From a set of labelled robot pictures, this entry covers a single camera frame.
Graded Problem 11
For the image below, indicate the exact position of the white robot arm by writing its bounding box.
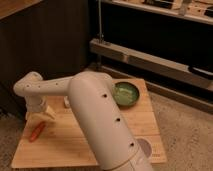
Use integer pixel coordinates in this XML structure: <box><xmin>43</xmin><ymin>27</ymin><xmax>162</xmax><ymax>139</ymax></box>
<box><xmin>13</xmin><ymin>71</ymin><xmax>154</xmax><ymax>171</ymax></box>

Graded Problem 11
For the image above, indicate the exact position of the red-orange pepper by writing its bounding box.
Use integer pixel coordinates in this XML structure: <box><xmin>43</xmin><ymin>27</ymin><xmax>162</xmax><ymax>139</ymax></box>
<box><xmin>29</xmin><ymin>122</ymin><xmax>46</xmax><ymax>142</ymax></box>

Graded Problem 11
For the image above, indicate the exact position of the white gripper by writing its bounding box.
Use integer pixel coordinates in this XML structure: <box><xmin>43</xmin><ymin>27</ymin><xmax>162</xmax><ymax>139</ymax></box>
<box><xmin>25</xmin><ymin>96</ymin><xmax>56</xmax><ymax>119</ymax></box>

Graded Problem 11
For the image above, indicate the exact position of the wooden shelf rail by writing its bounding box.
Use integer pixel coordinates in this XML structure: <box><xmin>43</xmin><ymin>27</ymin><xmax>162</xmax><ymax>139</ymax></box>
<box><xmin>90</xmin><ymin>39</ymin><xmax>213</xmax><ymax>91</ymax></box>

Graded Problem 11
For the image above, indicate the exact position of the metal vertical pole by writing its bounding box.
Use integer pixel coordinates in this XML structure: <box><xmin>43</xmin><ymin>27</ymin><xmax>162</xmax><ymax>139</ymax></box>
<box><xmin>97</xmin><ymin>0</ymin><xmax>104</xmax><ymax>43</ymax></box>

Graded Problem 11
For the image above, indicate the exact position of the green bowl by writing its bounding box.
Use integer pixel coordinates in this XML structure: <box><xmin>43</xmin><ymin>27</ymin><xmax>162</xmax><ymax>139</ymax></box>
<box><xmin>113</xmin><ymin>82</ymin><xmax>140</xmax><ymax>106</ymax></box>

